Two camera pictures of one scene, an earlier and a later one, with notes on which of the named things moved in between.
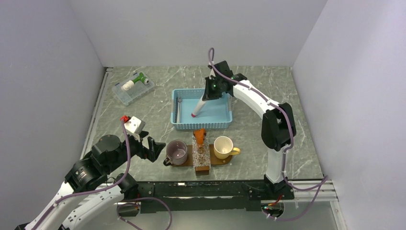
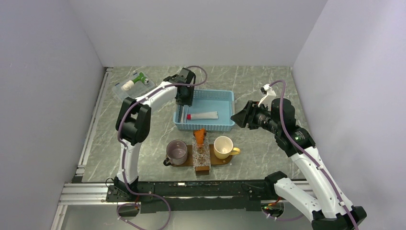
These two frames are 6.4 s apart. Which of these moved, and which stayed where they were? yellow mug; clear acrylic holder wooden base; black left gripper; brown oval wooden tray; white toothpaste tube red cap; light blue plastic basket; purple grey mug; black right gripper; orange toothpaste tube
Moved: white toothpaste tube red cap; black left gripper; black right gripper
Stayed: brown oval wooden tray; clear acrylic holder wooden base; light blue plastic basket; yellow mug; orange toothpaste tube; purple grey mug
